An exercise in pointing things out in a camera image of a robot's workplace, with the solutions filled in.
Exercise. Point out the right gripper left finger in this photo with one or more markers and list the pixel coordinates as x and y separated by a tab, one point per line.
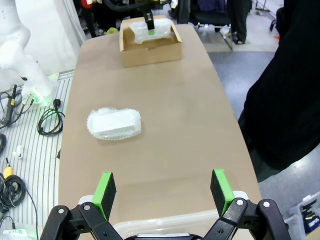
103	197

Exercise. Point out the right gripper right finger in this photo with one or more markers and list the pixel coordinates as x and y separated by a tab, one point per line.
221	195

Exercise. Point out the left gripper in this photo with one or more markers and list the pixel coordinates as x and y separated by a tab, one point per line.
148	11

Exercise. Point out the bubble-wrapped clock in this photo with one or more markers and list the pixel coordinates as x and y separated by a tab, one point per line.
112	122
162	32

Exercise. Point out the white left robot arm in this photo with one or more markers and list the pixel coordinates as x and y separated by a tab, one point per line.
30	75

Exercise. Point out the brown cardboard box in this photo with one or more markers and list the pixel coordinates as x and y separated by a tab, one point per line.
150	57

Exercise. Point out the yellow-green cloth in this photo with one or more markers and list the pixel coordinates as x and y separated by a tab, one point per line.
112	30

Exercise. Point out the black office chair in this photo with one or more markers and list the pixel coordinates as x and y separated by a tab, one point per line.
210	17

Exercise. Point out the clear plastic container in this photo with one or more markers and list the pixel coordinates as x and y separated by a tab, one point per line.
162	223

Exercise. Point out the clear tool storage box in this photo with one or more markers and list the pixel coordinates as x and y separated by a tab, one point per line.
307	215

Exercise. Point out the bystander in black trousers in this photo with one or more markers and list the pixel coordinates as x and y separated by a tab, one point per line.
240	22

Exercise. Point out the white green-lit control box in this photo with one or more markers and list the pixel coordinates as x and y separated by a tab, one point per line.
15	233

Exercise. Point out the small white plastic object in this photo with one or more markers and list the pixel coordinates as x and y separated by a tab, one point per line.
18	152

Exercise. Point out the yellow handheld button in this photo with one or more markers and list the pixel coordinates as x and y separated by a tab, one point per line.
8	172

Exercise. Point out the person in black dress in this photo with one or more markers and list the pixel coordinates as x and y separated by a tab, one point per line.
287	100

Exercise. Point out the slotted aluminium base plate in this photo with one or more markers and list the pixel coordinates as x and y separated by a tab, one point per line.
37	162

